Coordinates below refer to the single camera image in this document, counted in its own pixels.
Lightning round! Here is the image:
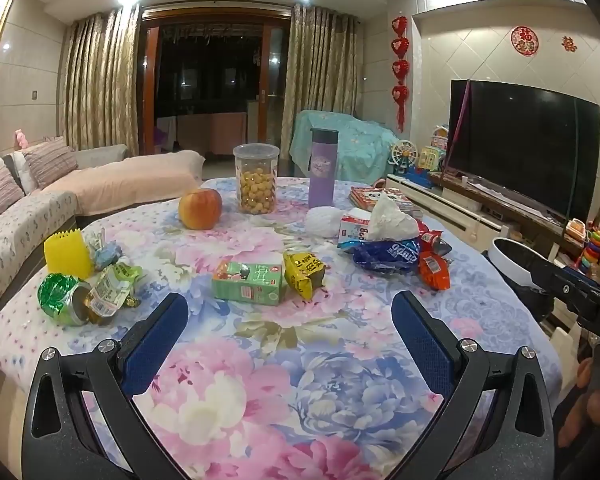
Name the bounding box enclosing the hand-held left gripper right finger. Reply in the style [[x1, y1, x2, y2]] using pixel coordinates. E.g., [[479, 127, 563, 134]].
[[386, 290, 555, 480]]

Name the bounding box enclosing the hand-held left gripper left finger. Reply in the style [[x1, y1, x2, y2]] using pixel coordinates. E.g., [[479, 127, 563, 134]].
[[21, 292, 190, 480]]

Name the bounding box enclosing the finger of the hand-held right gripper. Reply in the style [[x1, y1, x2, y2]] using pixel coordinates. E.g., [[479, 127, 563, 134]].
[[529, 259, 588, 312]]

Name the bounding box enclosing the white bin with black bag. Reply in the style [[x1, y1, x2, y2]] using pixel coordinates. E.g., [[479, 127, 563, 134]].
[[486, 236, 556, 333]]

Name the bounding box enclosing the orange snack wrapper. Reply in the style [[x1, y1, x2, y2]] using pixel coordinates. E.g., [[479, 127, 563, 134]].
[[418, 252, 453, 292]]

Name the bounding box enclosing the blue snack bag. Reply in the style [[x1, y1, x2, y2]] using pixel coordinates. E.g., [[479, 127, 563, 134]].
[[352, 237, 422, 275]]

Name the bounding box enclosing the red snack wrapper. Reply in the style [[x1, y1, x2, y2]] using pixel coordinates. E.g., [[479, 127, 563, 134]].
[[415, 219, 453, 256]]

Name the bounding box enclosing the green juice carton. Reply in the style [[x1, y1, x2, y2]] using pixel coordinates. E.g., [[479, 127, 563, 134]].
[[211, 259, 287, 306]]

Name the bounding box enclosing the white tissue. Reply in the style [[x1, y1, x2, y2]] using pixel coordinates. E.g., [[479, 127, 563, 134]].
[[367, 194, 421, 242]]

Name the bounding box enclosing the red and white carton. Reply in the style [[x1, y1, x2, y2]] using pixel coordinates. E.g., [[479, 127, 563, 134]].
[[337, 211, 373, 247]]

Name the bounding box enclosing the yellow snack wrapper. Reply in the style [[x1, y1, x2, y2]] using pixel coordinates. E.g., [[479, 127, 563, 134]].
[[282, 251, 328, 302]]

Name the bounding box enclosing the white foam fruit net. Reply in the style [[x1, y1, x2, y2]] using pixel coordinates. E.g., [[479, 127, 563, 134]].
[[306, 206, 343, 239]]

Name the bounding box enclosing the person's right hand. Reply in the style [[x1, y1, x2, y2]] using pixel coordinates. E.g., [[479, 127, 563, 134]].
[[556, 358, 600, 449]]

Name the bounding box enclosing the white plastic stool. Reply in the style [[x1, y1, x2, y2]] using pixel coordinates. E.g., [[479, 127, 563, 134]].
[[552, 327, 586, 366]]

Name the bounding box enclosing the green and white wrapper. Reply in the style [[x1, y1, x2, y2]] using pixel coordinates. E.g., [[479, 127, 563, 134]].
[[85, 262, 143, 318]]

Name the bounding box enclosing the light blue crumpled wrapper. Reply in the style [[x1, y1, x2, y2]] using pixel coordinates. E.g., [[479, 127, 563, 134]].
[[92, 241, 123, 271]]

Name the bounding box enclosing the crushed green can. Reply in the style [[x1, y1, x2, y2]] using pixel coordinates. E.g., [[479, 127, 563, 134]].
[[37, 272, 93, 327]]

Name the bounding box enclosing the yellow plastic scraper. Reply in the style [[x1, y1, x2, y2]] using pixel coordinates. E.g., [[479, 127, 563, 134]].
[[43, 229, 92, 280]]

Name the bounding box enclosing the floral tablecloth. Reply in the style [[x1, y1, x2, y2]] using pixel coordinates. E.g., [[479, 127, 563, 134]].
[[0, 176, 563, 480]]

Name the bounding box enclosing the black flat television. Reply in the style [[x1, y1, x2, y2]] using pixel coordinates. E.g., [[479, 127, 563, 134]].
[[447, 79, 600, 223]]

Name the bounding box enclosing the red apple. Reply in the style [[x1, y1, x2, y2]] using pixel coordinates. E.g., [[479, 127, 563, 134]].
[[178, 188, 223, 231]]

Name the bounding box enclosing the stack of books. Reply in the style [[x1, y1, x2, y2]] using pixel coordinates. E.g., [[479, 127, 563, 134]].
[[349, 186, 416, 208]]

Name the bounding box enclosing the pink sofa blanket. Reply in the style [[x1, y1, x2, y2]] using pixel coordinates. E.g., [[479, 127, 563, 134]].
[[40, 149, 206, 216]]

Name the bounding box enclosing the floral sofa cover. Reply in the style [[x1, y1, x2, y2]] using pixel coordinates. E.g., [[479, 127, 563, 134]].
[[0, 190, 81, 321]]

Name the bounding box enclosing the colourful toy house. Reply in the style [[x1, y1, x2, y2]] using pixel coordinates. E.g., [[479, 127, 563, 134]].
[[420, 125, 451, 171]]

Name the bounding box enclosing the clear popcorn jar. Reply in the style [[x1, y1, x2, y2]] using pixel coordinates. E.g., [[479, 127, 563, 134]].
[[233, 143, 280, 216]]

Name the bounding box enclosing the ferris wheel toy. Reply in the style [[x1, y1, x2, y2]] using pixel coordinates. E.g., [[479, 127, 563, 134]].
[[387, 140, 420, 177]]

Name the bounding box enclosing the purple thermos bottle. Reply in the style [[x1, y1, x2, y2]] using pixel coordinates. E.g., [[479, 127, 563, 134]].
[[307, 128, 340, 209]]

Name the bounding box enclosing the pink ribbon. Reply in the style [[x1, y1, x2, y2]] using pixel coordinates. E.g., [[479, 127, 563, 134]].
[[450, 80, 473, 161]]

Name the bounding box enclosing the grey sofa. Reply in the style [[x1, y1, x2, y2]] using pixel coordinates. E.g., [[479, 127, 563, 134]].
[[0, 135, 206, 326]]

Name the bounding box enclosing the teal dust cover cloth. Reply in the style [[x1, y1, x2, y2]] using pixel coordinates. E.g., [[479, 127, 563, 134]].
[[289, 109, 406, 181]]

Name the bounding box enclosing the small striped pink pillow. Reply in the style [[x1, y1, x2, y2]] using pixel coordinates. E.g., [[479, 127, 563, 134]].
[[22, 136, 79, 191]]

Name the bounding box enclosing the pink hanging sheet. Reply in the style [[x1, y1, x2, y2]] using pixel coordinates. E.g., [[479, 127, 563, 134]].
[[177, 112, 248, 156]]

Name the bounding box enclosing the gold curtain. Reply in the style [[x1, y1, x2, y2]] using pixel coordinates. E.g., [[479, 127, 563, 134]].
[[280, 2, 363, 181], [60, 5, 142, 161]]

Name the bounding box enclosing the red heart hanging decoration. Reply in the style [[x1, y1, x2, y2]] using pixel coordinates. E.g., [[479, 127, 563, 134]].
[[390, 15, 411, 133]]

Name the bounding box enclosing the rainbow stacking ring toy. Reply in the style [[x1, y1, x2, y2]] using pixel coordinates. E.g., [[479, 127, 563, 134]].
[[577, 230, 600, 278]]

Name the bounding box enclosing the round red wall sticker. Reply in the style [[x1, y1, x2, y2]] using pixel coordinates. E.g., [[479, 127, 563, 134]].
[[510, 25, 540, 57]]

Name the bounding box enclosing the wooden sliding door frame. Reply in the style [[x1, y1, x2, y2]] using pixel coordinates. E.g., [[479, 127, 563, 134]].
[[137, 2, 293, 158]]

